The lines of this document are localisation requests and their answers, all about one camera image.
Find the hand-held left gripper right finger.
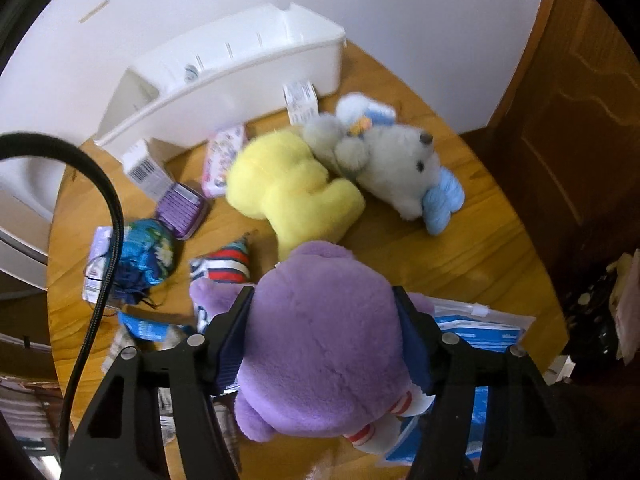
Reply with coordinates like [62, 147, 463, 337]
[392, 285, 583, 480]

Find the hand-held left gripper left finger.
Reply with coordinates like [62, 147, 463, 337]
[60, 286, 257, 480]

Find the purple plush toy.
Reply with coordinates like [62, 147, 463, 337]
[189, 240, 441, 458]

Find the yellow plush toy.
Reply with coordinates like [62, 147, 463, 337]
[226, 130, 367, 261]

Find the white bear plush toy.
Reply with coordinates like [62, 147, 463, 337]
[302, 92, 466, 237]

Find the white plastic bin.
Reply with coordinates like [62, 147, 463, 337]
[94, 2, 348, 148]

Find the blue packet in clear wrap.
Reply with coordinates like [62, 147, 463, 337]
[385, 297, 536, 466]

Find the striped fabric pouch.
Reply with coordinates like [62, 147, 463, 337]
[189, 230, 258, 286]

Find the blue packet with white letters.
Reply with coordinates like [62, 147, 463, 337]
[117, 310, 198, 343]

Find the blue floral pouch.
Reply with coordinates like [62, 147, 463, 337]
[117, 218, 176, 306]

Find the purple ribbed tin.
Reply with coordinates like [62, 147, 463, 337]
[156, 183, 210, 240]

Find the lavender packet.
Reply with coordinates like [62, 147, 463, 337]
[81, 226, 131, 306]

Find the pink printed packet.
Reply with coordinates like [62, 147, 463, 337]
[201, 124, 248, 198]

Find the white barcode box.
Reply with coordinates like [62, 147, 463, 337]
[121, 138, 176, 201]

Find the pale crumpled paper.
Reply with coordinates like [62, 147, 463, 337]
[607, 249, 640, 366]

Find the striped cloth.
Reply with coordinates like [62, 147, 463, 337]
[0, 375, 63, 456]

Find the white paper label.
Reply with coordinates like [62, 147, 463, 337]
[282, 80, 321, 126]

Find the white cabinet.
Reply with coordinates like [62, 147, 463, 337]
[0, 155, 66, 293]

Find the wooden door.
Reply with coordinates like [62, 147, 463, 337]
[460, 0, 640, 401]

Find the tan tape strip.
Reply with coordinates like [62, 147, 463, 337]
[79, 2, 109, 23]

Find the black cable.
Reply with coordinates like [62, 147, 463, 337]
[0, 131, 126, 461]

